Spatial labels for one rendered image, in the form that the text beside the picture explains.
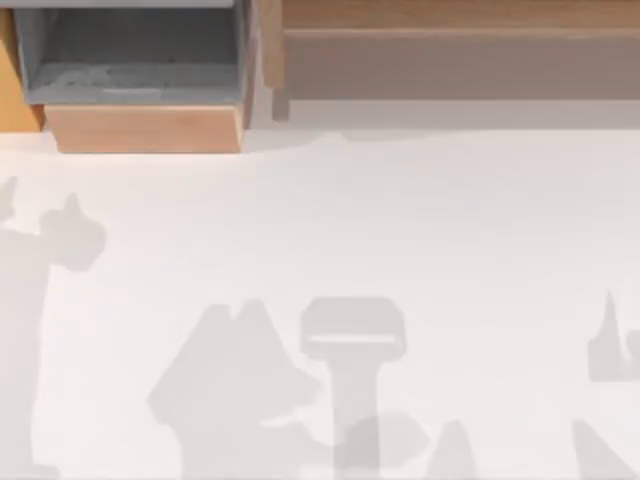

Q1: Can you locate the pale wooden drawer front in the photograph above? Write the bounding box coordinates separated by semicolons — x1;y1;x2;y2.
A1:
43;102;245;154

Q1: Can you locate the wooden open shelf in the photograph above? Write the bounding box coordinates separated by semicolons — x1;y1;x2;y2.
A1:
260;0;640;122

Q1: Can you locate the pulled-out grey drawer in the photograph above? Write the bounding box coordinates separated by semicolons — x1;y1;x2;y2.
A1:
13;0;251;107

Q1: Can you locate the wooden cupboard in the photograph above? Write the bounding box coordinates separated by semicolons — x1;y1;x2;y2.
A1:
0;8;47;134

